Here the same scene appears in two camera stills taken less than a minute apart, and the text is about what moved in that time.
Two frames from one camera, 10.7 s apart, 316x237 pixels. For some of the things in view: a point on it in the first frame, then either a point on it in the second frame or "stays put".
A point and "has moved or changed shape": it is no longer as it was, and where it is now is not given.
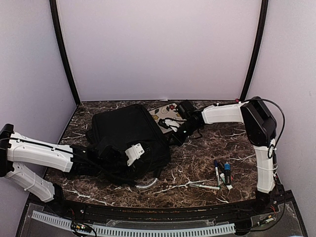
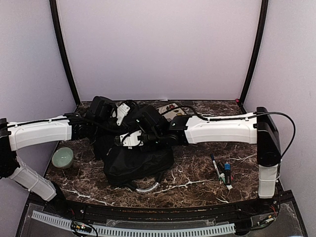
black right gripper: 179,140 → 155,147
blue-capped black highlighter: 227,173 stays put
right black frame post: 263,17 stays put
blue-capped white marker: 217,173 has moved or changed shape
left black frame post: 54,8 stays put
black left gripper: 136,163 → 126,126
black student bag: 133,123 has moved or changed shape
